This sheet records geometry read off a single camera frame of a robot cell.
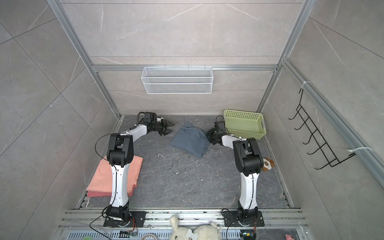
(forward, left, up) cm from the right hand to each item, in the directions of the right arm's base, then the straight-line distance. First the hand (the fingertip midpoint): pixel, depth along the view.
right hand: (204, 132), depth 104 cm
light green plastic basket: (+10, -33, -4) cm, 35 cm away
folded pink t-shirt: (-35, +59, +2) cm, 69 cm away
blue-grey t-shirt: (-7, +9, +1) cm, 11 cm away
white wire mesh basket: (+26, +18, +26) cm, 41 cm away
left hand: (+4, +21, +6) cm, 22 cm away
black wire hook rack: (-36, -49, +27) cm, 67 cm away
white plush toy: (-58, +1, +6) cm, 59 cm away
